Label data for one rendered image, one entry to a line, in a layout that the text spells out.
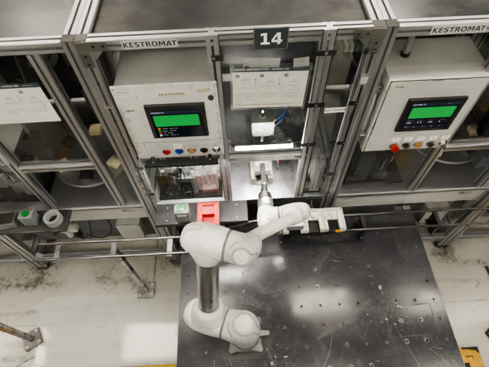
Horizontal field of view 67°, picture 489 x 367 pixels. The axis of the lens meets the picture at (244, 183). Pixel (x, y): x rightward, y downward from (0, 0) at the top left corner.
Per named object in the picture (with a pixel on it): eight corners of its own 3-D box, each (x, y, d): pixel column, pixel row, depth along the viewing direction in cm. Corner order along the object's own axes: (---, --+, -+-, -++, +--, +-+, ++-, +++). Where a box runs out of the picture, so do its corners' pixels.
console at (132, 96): (138, 163, 179) (107, 92, 141) (144, 120, 195) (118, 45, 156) (224, 159, 180) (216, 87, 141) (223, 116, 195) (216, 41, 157)
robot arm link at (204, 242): (220, 345, 188) (180, 332, 192) (230, 317, 200) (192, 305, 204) (223, 250, 138) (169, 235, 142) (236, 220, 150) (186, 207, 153)
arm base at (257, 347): (270, 352, 195) (271, 350, 190) (228, 354, 195) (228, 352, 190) (267, 316, 205) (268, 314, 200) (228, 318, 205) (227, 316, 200)
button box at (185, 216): (177, 223, 212) (173, 213, 202) (177, 211, 216) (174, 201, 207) (191, 222, 212) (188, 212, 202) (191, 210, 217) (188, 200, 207)
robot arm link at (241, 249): (265, 232, 153) (234, 224, 155) (258, 245, 136) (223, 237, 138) (259, 261, 155) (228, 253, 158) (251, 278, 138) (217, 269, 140)
